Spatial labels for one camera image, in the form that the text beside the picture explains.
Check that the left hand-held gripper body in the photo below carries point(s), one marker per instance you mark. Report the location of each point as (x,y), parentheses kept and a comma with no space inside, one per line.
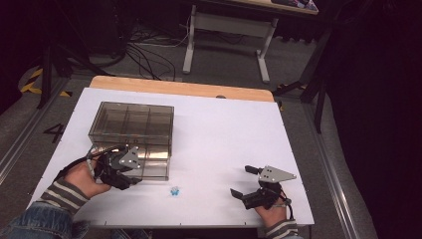
(129,158)

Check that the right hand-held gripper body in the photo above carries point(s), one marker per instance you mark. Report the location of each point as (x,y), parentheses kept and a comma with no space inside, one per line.
(275,174)

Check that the transparent grey drawer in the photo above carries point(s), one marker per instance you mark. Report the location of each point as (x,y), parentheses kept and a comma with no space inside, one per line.
(154,166)

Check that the transparent grey drawer box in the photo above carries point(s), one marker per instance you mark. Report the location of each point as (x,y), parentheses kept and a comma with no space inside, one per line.
(132,121)

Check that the person's right hand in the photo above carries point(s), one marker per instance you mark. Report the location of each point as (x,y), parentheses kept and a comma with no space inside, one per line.
(273,215)

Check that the person's left hand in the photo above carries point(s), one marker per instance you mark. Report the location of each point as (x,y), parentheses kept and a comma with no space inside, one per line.
(83,179)

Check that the small blue white trinket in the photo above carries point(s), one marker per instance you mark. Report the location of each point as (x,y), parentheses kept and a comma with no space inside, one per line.
(174,191)

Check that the white table board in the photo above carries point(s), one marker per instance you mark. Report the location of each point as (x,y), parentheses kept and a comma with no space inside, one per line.
(215,139)

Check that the wooden table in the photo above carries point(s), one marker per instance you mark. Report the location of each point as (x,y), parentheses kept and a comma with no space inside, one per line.
(166,86)

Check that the black metal stand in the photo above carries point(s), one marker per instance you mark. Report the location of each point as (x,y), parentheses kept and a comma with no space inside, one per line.
(48,76)
(315,83)

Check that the yellow black floor tape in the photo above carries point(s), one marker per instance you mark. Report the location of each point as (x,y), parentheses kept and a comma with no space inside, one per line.
(31,87)

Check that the white-framed wooden desk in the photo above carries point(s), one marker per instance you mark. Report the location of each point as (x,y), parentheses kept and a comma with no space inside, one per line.
(229,26)

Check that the metal floor rail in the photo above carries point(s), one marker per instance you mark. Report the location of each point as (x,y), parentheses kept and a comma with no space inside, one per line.
(23,136)
(331,176)

